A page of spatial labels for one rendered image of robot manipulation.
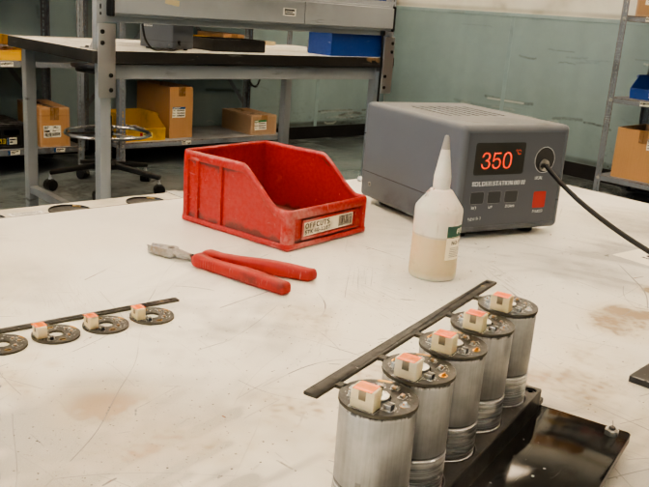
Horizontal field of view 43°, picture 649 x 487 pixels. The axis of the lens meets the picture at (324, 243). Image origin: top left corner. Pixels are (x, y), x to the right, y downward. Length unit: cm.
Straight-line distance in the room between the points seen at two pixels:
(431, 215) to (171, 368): 23
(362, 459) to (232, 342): 20
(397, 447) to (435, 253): 32
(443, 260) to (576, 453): 24
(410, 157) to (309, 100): 539
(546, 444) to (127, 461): 17
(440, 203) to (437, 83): 572
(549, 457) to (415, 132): 42
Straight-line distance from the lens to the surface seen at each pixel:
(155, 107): 503
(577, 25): 561
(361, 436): 25
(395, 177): 74
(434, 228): 56
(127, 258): 58
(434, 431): 28
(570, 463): 35
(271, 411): 38
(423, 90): 636
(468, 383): 30
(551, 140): 73
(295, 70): 329
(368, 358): 28
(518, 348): 35
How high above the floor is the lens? 93
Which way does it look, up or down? 16 degrees down
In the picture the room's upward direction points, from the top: 4 degrees clockwise
